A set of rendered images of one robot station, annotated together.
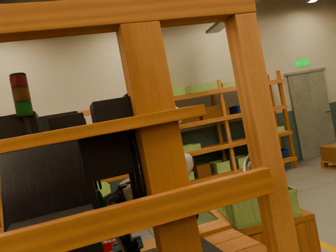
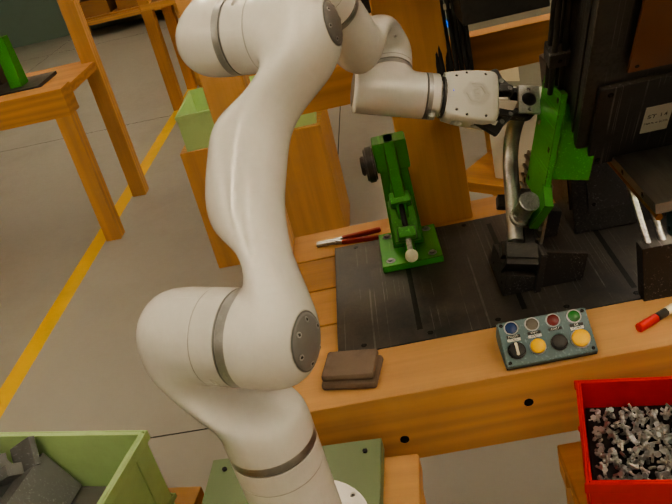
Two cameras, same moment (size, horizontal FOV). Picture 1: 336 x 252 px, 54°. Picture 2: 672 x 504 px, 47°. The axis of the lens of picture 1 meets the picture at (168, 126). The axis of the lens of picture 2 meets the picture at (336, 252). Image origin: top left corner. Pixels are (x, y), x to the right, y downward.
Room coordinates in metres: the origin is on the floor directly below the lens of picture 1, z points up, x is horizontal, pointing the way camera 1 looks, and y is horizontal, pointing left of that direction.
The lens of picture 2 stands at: (2.77, 0.46, 1.73)
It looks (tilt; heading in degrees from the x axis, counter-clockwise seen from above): 28 degrees down; 204
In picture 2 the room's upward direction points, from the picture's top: 14 degrees counter-clockwise
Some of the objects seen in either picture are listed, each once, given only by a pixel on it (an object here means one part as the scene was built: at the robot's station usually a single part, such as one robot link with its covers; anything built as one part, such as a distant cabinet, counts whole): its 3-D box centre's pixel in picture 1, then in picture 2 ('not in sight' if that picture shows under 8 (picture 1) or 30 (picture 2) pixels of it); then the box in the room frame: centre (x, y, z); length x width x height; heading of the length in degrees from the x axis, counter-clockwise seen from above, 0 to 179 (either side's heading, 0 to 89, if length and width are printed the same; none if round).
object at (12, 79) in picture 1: (18, 81); not in sight; (1.04, 0.43, 1.71); 0.05 x 0.05 x 0.04
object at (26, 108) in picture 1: (24, 109); not in sight; (1.04, 0.43, 1.62); 0.05 x 0.05 x 0.05
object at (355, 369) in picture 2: not in sight; (351, 369); (1.78, 0.00, 0.91); 0.10 x 0.08 x 0.03; 95
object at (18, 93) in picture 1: (21, 95); not in sight; (1.04, 0.43, 1.67); 0.05 x 0.05 x 0.05
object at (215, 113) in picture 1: (223, 130); not in sight; (7.23, -1.17, 1.12); 3.01 x 0.54 x 2.23; 106
